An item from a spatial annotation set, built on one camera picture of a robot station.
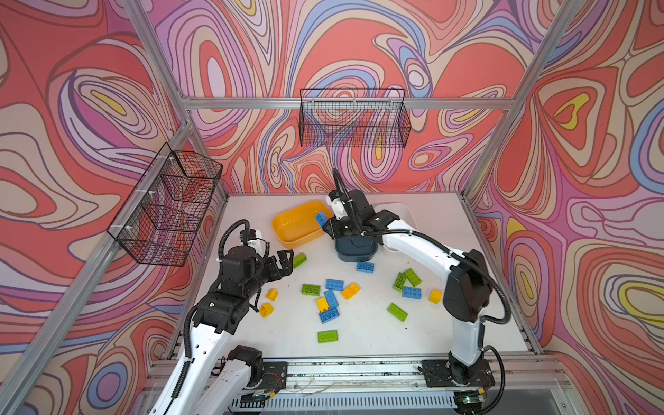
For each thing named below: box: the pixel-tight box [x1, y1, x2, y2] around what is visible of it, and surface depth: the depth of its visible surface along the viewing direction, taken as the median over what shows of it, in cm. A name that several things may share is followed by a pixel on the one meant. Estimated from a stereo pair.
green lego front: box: [317, 329, 339, 344], surface depth 82 cm
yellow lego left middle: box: [265, 288, 280, 302], surface depth 90 cm
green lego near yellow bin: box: [293, 252, 307, 269], surface depth 99 cm
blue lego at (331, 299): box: [324, 289, 339, 309], surface depth 90 cm
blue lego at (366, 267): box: [356, 261, 376, 274], surface depth 97 cm
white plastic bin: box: [373, 202, 416, 226], surface depth 110 cm
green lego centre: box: [300, 283, 322, 297], surface depth 90 cm
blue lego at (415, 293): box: [402, 287, 423, 301], surface depth 90 cm
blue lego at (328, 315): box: [319, 307, 340, 325], surface depth 86 cm
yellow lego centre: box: [316, 297, 330, 313], surface depth 87 cm
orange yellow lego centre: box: [340, 282, 361, 301], surface depth 92 cm
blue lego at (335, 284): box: [325, 279, 345, 292], surface depth 93 cm
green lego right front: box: [386, 302, 409, 323], surface depth 87 cm
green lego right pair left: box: [392, 271, 408, 293], surface depth 93 cm
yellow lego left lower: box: [258, 302, 275, 320], surface depth 86 cm
